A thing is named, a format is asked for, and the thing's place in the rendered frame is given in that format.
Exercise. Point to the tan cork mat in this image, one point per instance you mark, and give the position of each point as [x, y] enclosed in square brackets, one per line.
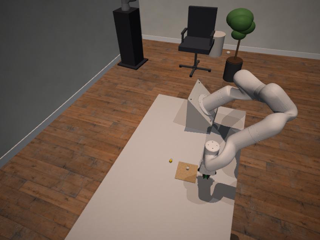
[187, 175]

